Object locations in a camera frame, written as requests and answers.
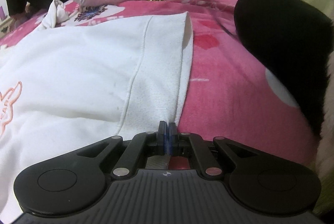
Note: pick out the purple cup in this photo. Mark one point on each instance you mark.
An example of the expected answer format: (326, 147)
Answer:
(1, 12)

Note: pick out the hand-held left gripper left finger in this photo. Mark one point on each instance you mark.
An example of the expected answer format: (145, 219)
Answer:
(163, 139)

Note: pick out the person's fluffy pale jacket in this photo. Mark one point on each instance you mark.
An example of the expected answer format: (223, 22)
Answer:
(329, 109)

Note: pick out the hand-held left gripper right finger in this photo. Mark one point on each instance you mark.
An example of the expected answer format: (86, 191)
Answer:
(174, 139)

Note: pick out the pink floral blanket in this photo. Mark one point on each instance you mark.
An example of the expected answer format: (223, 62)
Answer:
(229, 88)

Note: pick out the white sweatshirt orange print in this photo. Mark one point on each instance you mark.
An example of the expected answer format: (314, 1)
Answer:
(78, 70)

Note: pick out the person's black trouser leg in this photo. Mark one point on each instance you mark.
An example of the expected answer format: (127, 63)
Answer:
(281, 38)

